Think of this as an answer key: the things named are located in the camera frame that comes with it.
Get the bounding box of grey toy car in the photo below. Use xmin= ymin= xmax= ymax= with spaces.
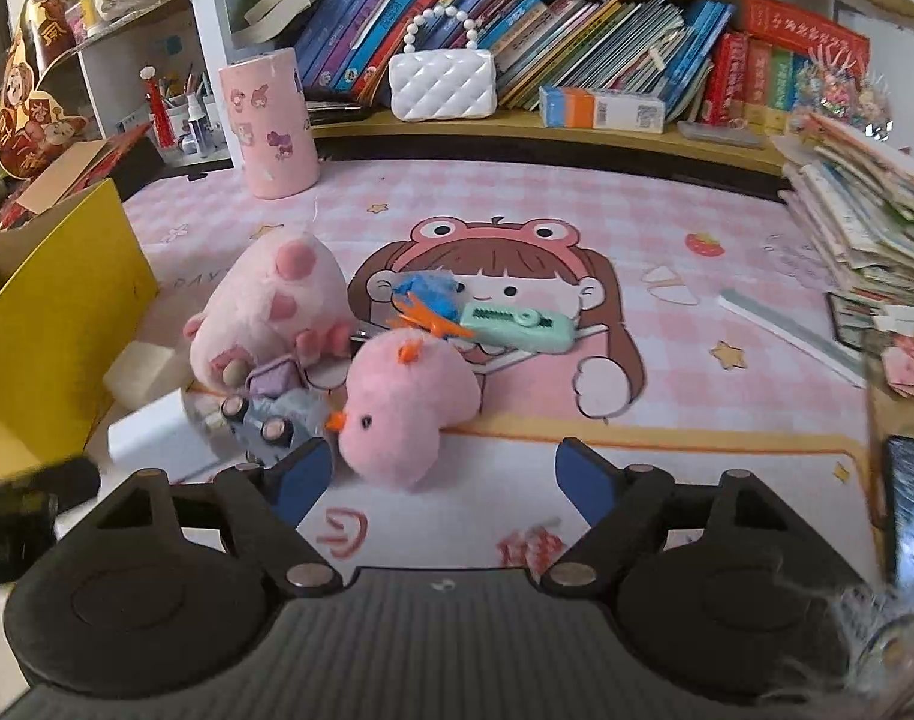
xmin=220 ymin=355 xmax=335 ymax=466

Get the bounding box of white charger cube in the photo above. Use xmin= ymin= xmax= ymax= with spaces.
xmin=107 ymin=390 xmax=221 ymax=481

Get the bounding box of white sponge block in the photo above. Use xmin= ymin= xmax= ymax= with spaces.
xmin=103 ymin=341 xmax=194 ymax=411

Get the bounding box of small pink chick plush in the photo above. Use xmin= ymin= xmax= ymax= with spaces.
xmin=327 ymin=328 xmax=482 ymax=489

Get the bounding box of teal stapler toy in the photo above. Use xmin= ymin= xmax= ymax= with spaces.
xmin=460 ymin=301 xmax=576 ymax=355

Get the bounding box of large pink pig plush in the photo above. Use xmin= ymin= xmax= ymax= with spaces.
xmin=184 ymin=226 xmax=356 ymax=394

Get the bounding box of blue orange toy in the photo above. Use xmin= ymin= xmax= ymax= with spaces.
xmin=386 ymin=270 xmax=473 ymax=340

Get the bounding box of pink checkered table mat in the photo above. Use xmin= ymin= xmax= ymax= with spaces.
xmin=106 ymin=161 xmax=882 ymax=582

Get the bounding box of yellow cardboard box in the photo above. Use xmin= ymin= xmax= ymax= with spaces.
xmin=0 ymin=181 xmax=158 ymax=481

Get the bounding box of black smartphone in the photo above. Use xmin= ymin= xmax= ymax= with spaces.
xmin=883 ymin=436 xmax=914 ymax=589

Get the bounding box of brown cardboard sheet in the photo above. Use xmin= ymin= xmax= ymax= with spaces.
xmin=16 ymin=140 xmax=107 ymax=215

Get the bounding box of pink sticker cylinder container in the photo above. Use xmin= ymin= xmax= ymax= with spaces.
xmin=220 ymin=49 xmax=320 ymax=200

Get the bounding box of white pen holder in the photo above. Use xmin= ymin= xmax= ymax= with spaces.
xmin=116 ymin=94 xmax=228 ymax=161

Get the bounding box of stack of papers and booklets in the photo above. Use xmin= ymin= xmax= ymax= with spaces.
xmin=771 ymin=107 xmax=914 ymax=398

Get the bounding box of red fortune god decoration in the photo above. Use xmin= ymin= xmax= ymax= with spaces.
xmin=0 ymin=0 xmax=88 ymax=181

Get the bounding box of orange white small carton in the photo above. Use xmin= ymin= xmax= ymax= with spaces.
xmin=540 ymin=86 xmax=665 ymax=135

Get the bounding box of white cubby shelf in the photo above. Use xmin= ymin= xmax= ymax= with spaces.
xmin=0 ymin=0 xmax=205 ymax=174

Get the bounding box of red white figurine pen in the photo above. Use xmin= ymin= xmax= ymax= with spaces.
xmin=140 ymin=65 xmax=178 ymax=151

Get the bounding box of white quilted pearl handbag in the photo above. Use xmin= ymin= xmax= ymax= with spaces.
xmin=389 ymin=5 xmax=498 ymax=122

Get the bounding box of wooden bookshelf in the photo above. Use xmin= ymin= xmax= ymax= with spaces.
xmin=190 ymin=0 xmax=914 ymax=179

